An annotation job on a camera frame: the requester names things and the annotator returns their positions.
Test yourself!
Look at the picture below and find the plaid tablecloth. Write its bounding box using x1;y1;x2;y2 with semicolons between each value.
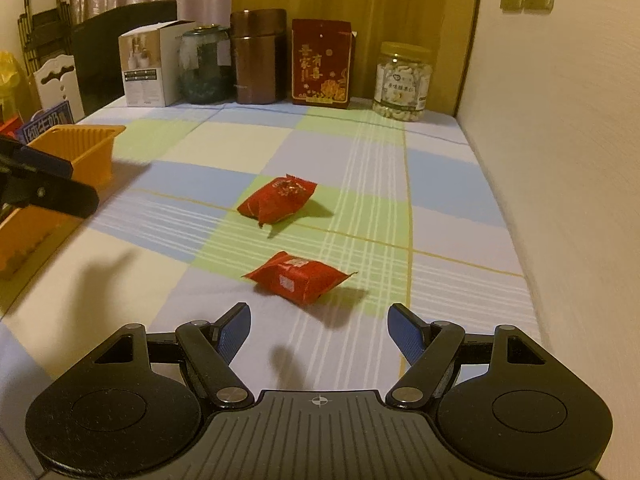
0;97;543;441

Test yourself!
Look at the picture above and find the dark metal folding rack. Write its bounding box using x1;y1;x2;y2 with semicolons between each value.
17;0;76;73

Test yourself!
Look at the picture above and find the yellow plastic bag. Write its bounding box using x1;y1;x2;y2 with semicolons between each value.
0;50;27;126

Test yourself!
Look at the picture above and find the red snack packet white label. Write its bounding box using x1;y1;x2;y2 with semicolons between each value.
242;251;359;306

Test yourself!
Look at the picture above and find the blue printed package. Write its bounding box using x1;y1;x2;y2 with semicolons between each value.
15;100;76;143

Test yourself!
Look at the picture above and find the red snack packet gold pattern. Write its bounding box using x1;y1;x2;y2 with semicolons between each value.
236;173;318;226

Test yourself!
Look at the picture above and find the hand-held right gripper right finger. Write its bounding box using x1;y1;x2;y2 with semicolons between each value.
387;302;546;407

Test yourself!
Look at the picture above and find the clear plastic jar yellow lid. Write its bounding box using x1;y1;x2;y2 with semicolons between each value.
372;41;432;123

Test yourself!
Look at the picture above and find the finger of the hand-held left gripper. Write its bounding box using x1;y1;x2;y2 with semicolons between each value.
0;135;74;178
0;174;99;219

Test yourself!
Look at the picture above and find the dark chair back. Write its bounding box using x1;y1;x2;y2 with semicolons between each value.
70;0;178;116

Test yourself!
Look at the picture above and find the wooden wall panel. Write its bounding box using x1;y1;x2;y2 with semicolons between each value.
231;0;485;117

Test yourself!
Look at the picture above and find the dark glass jar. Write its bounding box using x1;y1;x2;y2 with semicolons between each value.
178;26;235;105

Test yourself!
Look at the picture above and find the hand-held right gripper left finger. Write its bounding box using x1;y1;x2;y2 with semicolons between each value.
92;302;252;408

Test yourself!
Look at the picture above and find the orange ribbed plastic basket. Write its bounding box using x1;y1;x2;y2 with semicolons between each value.
0;125;127;279

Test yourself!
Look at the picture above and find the white carved holder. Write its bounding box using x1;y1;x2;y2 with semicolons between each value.
32;54;86;123

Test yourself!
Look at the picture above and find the white cardboard box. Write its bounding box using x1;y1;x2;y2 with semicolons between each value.
118;20;196;107

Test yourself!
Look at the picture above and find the red gift box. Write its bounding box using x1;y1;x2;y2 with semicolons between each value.
291;18;358;111

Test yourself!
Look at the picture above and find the brown cylindrical canister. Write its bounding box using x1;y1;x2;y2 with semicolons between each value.
230;8;288;105

